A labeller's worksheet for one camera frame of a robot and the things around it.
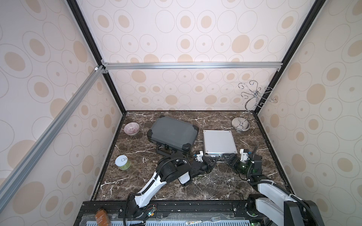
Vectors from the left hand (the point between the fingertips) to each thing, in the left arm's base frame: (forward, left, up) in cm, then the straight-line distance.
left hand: (224, 161), depth 83 cm
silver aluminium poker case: (+14, +3, -1) cm, 14 cm away
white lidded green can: (0, +62, -3) cm, 62 cm away
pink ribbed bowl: (+28, +64, -6) cm, 70 cm away
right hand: (+3, -5, -2) cm, 6 cm away
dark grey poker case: (+20, +31, +1) cm, 37 cm away
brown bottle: (-28, +63, -5) cm, 69 cm away
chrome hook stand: (+34, -21, -6) cm, 40 cm away
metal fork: (-28, +9, -6) cm, 30 cm away
